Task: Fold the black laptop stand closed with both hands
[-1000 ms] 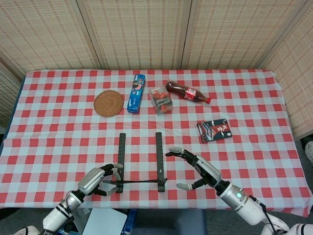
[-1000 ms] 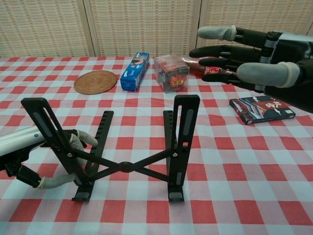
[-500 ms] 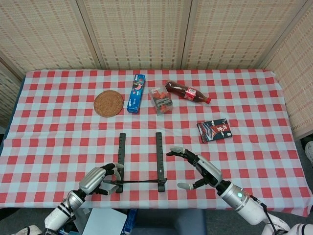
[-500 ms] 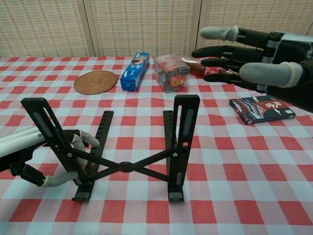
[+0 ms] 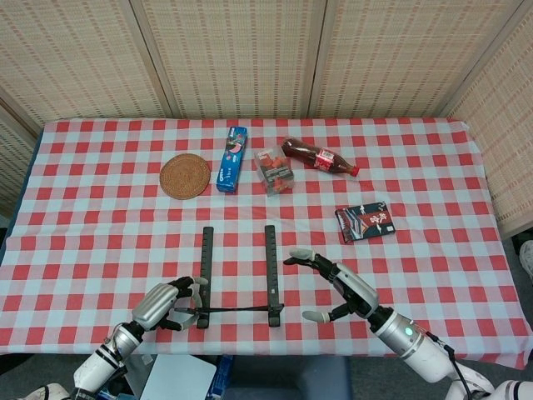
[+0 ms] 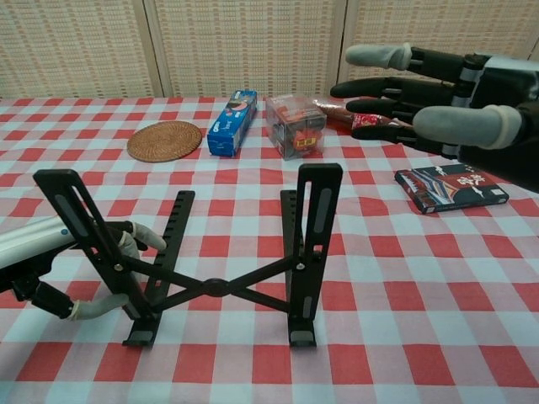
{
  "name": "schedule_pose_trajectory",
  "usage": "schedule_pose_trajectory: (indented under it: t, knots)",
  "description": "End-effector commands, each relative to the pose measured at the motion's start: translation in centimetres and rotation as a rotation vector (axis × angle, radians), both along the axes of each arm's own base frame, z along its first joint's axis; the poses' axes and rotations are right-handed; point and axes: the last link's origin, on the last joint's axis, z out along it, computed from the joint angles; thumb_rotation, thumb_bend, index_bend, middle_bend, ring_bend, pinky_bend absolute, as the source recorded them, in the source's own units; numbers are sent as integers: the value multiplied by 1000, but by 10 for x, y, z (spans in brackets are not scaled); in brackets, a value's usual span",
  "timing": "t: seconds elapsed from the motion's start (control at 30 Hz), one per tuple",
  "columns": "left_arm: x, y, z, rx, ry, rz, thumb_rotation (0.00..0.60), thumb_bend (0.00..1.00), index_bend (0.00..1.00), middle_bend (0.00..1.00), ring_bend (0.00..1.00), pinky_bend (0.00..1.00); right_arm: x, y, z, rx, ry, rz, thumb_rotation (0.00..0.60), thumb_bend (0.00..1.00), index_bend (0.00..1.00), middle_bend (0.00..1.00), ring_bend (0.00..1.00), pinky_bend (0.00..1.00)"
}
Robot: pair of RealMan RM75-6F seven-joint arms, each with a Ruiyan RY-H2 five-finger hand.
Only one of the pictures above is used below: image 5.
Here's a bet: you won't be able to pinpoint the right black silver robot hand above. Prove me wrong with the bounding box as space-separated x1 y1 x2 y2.
282 248 380 324

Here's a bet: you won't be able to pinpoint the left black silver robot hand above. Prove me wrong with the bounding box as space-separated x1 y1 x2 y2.
132 276 208 333

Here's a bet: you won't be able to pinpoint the black folding stand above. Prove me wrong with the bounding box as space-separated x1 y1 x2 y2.
174 225 286 330

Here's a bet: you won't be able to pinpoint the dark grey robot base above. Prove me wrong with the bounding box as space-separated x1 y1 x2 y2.
231 356 351 400

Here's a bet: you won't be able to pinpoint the dark snack packet red print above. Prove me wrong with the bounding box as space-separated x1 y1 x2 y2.
335 201 397 244

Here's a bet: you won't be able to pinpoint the white flat board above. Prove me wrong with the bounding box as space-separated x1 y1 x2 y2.
143 353 217 400

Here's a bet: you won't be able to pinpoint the blue carton box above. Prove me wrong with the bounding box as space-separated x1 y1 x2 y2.
210 354 234 400

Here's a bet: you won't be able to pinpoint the red white checkered tablecloth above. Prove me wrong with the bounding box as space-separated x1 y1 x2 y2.
0 117 528 370

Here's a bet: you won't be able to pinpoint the round brown rattan coaster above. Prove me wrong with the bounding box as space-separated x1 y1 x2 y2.
159 152 211 200

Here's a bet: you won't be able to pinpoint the cola bottle with red label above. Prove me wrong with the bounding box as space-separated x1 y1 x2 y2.
281 137 360 178

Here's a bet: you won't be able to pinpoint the clear plastic box red contents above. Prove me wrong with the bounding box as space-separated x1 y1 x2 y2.
254 145 296 196

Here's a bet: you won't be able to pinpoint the blue Oreo cookie box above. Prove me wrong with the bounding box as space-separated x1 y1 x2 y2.
215 127 250 195

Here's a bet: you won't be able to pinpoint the white shoe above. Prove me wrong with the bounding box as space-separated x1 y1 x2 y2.
518 240 533 278

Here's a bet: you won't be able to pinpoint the bamboo folding screen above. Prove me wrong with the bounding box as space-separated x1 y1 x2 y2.
0 0 533 238

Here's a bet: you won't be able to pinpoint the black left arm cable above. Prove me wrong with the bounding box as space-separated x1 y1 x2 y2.
102 328 128 372

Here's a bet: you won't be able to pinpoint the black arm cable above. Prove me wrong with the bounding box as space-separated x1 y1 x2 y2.
102 328 128 372
424 331 476 395

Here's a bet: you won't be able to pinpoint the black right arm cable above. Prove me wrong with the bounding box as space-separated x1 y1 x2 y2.
424 331 476 395

